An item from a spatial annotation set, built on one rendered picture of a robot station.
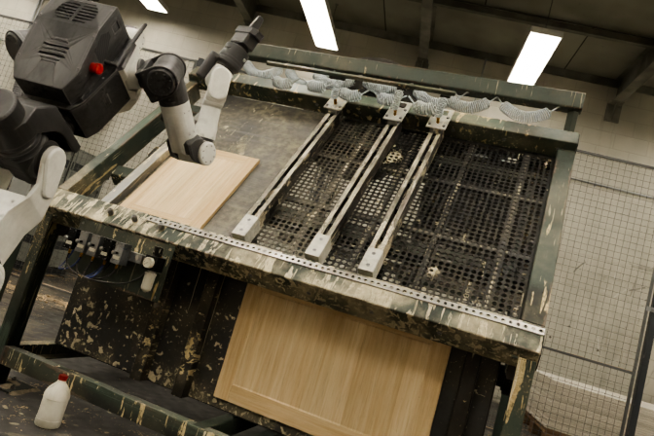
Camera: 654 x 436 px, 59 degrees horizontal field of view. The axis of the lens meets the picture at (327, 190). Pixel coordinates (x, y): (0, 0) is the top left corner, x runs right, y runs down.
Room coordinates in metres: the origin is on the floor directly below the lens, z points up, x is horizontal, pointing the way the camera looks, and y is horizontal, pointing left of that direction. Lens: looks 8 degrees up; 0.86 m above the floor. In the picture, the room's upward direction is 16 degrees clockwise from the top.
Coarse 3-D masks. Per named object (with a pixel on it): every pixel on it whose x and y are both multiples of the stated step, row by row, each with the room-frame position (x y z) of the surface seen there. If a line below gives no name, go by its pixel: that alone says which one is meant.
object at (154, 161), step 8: (160, 152) 2.90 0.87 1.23; (168, 152) 2.93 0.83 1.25; (152, 160) 2.86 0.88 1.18; (160, 160) 2.88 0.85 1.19; (136, 168) 2.81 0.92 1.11; (144, 168) 2.81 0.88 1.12; (152, 168) 2.85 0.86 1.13; (128, 176) 2.77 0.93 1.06; (136, 176) 2.77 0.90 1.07; (144, 176) 2.81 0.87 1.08; (120, 184) 2.73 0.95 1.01; (128, 184) 2.73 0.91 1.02; (136, 184) 2.78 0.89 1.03; (112, 192) 2.70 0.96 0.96; (120, 192) 2.69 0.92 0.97; (128, 192) 2.74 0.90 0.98; (104, 200) 2.66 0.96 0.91; (112, 200) 2.66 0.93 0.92; (120, 200) 2.71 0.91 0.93
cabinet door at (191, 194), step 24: (168, 168) 2.83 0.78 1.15; (192, 168) 2.82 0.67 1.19; (216, 168) 2.81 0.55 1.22; (240, 168) 2.79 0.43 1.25; (144, 192) 2.71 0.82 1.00; (168, 192) 2.71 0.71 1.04; (192, 192) 2.70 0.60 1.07; (216, 192) 2.68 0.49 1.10; (168, 216) 2.58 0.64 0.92; (192, 216) 2.57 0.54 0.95
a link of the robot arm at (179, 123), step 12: (168, 108) 1.71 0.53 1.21; (180, 108) 1.71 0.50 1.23; (168, 120) 1.73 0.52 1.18; (180, 120) 1.73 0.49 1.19; (192, 120) 1.77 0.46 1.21; (168, 132) 1.77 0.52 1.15; (180, 132) 1.76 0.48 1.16; (192, 132) 1.78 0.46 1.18; (168, 144) 1.82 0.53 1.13; (180, 144) 1.78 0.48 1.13; (192, 144) 1.78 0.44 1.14; (204, 144) 1.82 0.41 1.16; (192, 156) 1.80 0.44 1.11; (204, 156) 1.83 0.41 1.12
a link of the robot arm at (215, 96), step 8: (216, 72) 1.81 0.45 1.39; (224, 72) 1.82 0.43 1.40; (216, 80) 1.81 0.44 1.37; (224, 80) 1.82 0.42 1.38; (208, 88) 1.81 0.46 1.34; (216, 88) 1.82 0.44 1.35; (224, 88) 1.83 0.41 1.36; (208, 96) 1.82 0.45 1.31; (216, 96) 1.82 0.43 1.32; (224, 96) 1.83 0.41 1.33; (208, 104) 1.85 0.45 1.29; (216, 104) 1.85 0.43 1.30
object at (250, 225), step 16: (336, 80) 2.91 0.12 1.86; (336, 96) 2.93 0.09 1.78; (336, 112) 2.97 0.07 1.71; (320, 128) 2.92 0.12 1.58; (304, 144) 2.81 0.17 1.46; (320, 144) 2.88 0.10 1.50; (304, 160) 2.74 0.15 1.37; (288, 176) 2.64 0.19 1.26; (272, 192) 2.61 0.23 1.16; (256, 208) 2.50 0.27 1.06; (272, 208) 2.56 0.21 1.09; (240, 224) 2.43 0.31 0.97; (256, 224) 2.45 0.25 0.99
